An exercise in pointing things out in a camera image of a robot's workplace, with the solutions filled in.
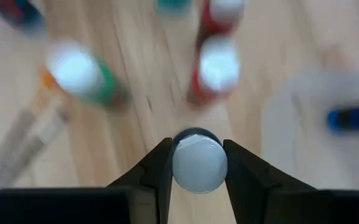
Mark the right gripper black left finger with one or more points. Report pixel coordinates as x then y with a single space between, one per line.
154 174

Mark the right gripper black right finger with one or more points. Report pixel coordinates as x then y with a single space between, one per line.
247 180

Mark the small dark teal paint bottle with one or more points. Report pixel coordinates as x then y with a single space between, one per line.
199 165

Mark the paintbrush with pale bristles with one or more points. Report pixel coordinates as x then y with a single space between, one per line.
47 130

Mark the small red paint bottle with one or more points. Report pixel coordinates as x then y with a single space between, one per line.
226 12
219 65

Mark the small green paint bottle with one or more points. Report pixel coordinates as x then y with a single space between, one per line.
73 68

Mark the paintbrush with orange bristles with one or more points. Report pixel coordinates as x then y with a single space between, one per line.
47 79

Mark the large teal paint bottle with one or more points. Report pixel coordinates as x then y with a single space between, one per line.
173 4

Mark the large purple-blue paint bottle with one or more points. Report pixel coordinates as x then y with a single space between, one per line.
20 14

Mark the clear plastic bin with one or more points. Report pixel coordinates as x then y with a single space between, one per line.
306 149

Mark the blue and black object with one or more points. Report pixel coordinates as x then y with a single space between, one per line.
338 119

